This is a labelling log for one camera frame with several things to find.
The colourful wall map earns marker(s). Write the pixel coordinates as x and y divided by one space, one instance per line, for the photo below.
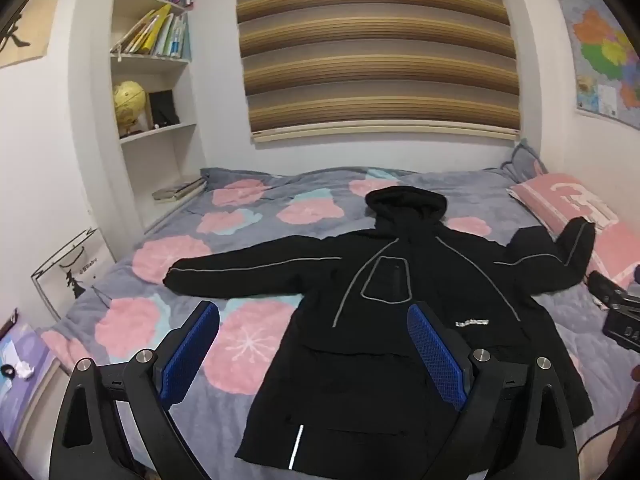
606 64

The leaning yellow books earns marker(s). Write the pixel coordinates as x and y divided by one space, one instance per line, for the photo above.
161 33

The brown striped window blind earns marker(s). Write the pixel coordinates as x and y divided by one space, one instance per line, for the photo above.
319 67

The calligraphy wall scroll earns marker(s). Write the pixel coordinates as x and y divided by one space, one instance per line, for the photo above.
29 35

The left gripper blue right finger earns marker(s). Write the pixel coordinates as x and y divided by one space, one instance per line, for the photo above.
512 418

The black hooded jacket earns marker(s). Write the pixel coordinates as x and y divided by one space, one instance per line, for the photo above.
346 395

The black picture frame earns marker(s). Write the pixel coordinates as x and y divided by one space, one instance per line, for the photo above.
162 109

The grey pillow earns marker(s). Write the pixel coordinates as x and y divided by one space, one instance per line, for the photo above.
524 163

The white bookshelf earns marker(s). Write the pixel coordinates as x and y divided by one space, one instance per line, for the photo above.
161 149

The grey floral bed cover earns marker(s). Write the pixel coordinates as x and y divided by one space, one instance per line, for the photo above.
131 308

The purple bedside box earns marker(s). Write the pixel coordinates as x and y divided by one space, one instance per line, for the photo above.
27 367

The yellow globe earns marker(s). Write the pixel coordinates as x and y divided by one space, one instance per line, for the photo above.
129 102

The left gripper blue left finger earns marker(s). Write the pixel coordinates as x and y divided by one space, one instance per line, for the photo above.
89 440

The stack of books on shelf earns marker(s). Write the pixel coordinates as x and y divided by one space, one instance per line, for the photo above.
177 190

